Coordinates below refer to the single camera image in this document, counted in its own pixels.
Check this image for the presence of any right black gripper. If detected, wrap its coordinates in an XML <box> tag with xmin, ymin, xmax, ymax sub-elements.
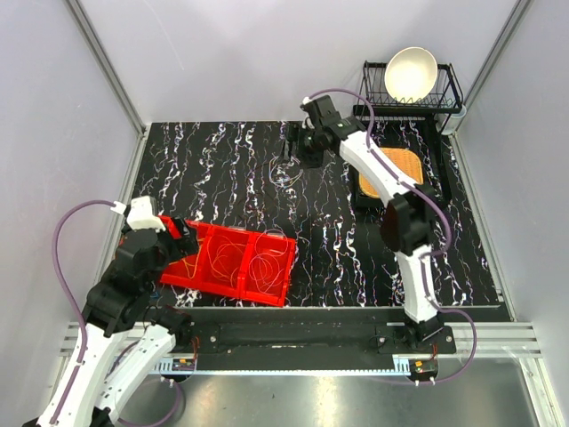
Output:
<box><xmin>276</xmin><ymin>122</ymin><xmax>323</xmax><ymax>171</ymax></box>

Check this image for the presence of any orange cable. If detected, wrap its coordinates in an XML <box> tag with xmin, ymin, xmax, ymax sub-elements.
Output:
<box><xmin>208</xmin><ymin>238</ymin><xmax>245</xmax><ymax>290</ymax></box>

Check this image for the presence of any dark red thin cable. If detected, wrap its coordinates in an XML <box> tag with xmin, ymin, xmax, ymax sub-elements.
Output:
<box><xmin>235</xmin><ymin>157</ymin><xmax>290</xmax><ymax>214</ymax></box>

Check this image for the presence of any red divided plastic bin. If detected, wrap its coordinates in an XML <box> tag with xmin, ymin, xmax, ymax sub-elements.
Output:
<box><xmin>161</xmin><ymin>220</ymin><xmax>297</xmax><ymax>307</ymax></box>

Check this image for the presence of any white pink cable coil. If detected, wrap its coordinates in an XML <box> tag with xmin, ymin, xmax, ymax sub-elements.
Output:
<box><xmin>246</xmin><ymin>229</ymin><xmax>288</xmax><ymax>297</ymax></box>

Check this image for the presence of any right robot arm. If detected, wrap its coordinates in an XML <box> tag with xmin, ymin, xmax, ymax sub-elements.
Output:
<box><xmin>285</xmin><ymin>95</ymin><xmax>444</xmax><ymax>353</ymax></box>

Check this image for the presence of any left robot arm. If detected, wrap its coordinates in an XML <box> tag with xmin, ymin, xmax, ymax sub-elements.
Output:
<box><xmin>28</xmin><ymin>217</ymin><xmax>199</xmax><ymax>426</ymax></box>

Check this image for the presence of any orange woven mat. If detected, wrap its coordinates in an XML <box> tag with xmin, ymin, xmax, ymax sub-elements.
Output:
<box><xmin>357</xmin><ymin>148</ymin><xmax>424</xmax><ymax>200</ymax></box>

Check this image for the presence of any black square tray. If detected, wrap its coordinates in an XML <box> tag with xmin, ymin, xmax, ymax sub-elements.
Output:
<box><xmin>349</xmin><ymin>131</ymin><xmax>452</xmax><ymax>210</ymax></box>

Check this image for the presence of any white bowl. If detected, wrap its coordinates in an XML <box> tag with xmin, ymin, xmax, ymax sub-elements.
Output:
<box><xmin>384</xmin><ymin>47</ymin><xmax>438</xmax><ymax>103</ymax></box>

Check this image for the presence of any white cup on rack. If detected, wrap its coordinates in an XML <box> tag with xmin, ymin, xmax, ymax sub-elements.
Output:
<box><xmin>439</xmin><ymin>105</ymin><xmax>468</xmax><ymax>136</ymax></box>

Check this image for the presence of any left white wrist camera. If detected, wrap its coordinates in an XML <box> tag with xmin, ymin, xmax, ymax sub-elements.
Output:
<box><xmin>110</xmin><ymin>196</ymin><xmax>166</xmax><ymax>232</ymax></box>

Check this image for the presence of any black wire dish rack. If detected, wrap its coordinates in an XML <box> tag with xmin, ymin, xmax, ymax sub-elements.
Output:
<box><xmin>359</xmin><ymin>61</ymin><xmax>465</xmax><ymax>133</ymax></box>

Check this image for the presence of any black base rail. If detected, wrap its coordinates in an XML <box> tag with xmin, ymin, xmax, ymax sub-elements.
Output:
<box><xmin>163</xmin><ymin>306</ymin><xmax>456</xmax><ymax>359</ymax></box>

